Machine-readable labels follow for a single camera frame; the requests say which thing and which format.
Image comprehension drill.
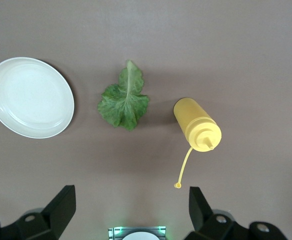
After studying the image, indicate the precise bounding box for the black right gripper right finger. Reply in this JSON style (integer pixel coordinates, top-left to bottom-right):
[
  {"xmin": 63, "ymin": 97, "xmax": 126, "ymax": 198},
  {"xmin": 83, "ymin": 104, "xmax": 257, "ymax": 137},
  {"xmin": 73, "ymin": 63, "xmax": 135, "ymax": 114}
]
[{"xmin": 183, "ymin": 186, "xmax": 288, "ymax": 240}]

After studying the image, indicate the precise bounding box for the yellow squeeze bottle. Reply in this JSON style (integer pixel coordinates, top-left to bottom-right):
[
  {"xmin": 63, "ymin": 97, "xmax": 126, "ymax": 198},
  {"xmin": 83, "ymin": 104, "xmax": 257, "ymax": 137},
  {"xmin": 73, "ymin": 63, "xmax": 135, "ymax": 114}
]
[{"xmin": 172, "ymin": 97, "xmax": 223, "ymax": 190}]

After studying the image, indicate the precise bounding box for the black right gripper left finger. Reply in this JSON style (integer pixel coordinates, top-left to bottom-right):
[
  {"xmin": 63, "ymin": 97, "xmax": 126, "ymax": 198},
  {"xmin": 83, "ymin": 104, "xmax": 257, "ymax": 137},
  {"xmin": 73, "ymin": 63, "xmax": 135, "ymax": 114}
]
[{"xmin": 0, "ymin": 184, "xmax": 77, "ymax": 240}]

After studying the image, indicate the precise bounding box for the green lettuce leaf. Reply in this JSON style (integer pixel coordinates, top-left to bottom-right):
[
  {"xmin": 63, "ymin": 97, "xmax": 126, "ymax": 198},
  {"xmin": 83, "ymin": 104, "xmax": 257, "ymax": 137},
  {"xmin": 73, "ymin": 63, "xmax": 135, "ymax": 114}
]
[{"xmin": 97, "ymin": 59, "xmax": 151, "ymax": 131}]

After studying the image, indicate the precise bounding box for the off-white round plate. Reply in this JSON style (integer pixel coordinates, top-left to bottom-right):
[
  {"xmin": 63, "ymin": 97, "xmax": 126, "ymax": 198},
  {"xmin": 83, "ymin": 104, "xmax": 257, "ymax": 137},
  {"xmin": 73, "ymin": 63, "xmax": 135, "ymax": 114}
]
[{"xmin": 0, "ymin": 56, "xmax": 76, "ymax": 140}]

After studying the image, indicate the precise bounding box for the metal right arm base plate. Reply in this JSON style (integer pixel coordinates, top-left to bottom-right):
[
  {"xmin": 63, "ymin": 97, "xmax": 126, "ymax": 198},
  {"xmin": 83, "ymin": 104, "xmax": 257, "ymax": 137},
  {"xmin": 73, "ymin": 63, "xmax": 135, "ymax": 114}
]
[{"xmin": 107, "ymin": 226, "xmax": 166, "ymax": 240}]

